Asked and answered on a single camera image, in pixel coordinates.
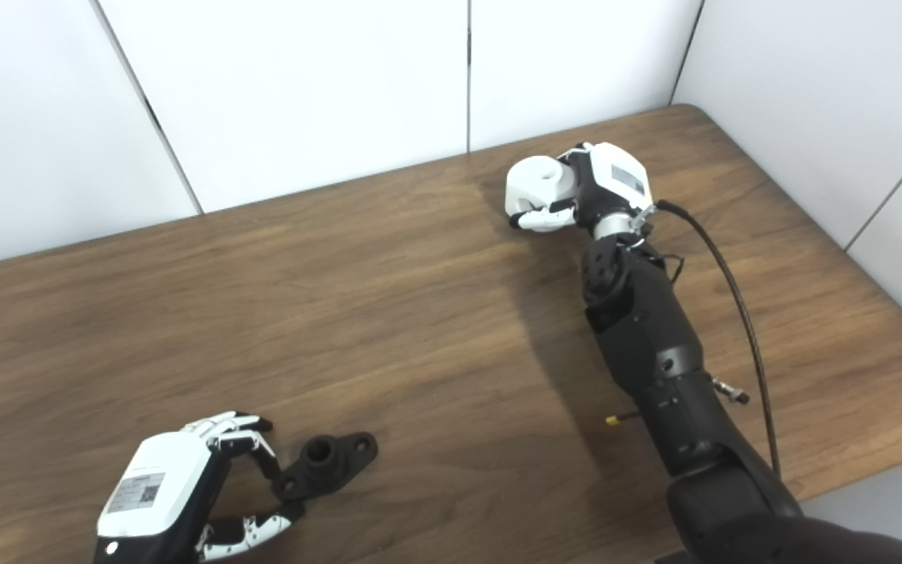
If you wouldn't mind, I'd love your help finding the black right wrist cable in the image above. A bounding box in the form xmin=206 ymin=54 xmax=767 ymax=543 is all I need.
xmin=639 ymin=199 xmax=782 ymax=479

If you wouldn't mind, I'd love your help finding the black plastic holder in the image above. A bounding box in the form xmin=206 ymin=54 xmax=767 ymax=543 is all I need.
xmin=272 ymin=432 xmax=380 ymax=503

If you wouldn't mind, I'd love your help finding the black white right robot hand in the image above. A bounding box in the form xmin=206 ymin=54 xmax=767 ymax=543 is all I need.
xmin=508 ymin=142 xmax=654 ymax=233

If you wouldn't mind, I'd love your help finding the round white plastic piece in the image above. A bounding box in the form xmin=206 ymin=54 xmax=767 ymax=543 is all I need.
xmin=505 ymin=156 xmax=579 ymax=222

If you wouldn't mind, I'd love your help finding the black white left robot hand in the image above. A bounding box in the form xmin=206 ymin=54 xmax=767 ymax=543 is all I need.
xmin=96 ymin=411 xmax=307 ymax=564

